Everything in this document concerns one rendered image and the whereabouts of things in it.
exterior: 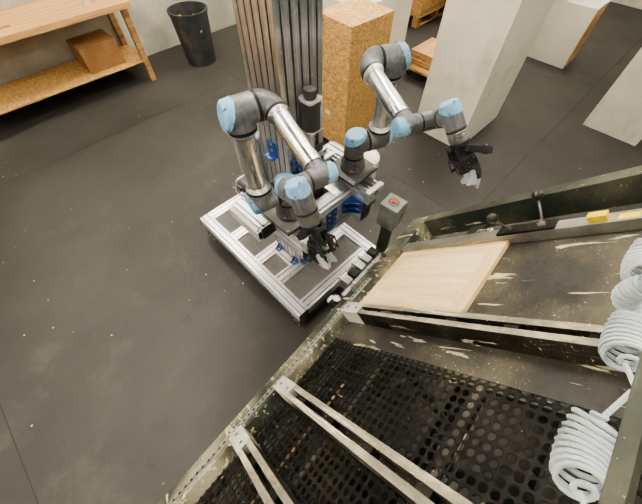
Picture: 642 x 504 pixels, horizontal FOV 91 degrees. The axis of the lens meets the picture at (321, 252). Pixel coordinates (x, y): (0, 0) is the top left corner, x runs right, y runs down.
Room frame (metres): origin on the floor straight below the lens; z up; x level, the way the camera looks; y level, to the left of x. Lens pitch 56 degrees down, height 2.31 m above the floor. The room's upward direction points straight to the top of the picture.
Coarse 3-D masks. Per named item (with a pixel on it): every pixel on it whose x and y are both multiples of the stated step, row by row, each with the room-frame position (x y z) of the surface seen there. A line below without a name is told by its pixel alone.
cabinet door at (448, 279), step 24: (504, 240) 0.72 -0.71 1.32; (408, 264) 0.82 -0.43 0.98; (432, 264) 0.75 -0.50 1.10; (456, 264) 0.68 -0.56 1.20; (480, 264) 0.63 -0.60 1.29; (384, 288) 0.70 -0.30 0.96; (408, 288) 0.64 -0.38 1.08; (432, 288) 0.59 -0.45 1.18; (456, 288) 0.54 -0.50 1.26; (480, 288) 0.51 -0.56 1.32
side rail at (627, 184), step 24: (528, 192) 0.96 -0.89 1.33; (552, 192) 0.88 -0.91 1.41; (576, 192) 0.84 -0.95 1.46; (600, 192) 0.80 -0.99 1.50; (624, 192) 0.77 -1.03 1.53; (432, 216) 1.16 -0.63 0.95; (456, 216) 1.06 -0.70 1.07; (480, 216) 0.99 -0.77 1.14; (504, 216) 0.94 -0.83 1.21; (528, 216) 0.89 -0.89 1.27; (552, 216) 0.84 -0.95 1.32
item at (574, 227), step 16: (560, 224) 0.67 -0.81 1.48; (576, 224) 0.64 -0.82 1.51; (592, 224) 0.62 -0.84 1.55; (608, 224) 0.60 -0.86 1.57; (624, 224) 0.58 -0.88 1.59; (640, 224) 0.56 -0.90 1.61; (432, 240) 0.92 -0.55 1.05; (448, 240) 0.86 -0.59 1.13; (464, 240) 0.81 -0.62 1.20; (480, 240) 0.77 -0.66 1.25; (496, 240) 0.74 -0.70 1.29; (512, 240) 0.71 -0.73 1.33; (528, 240) 0.68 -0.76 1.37
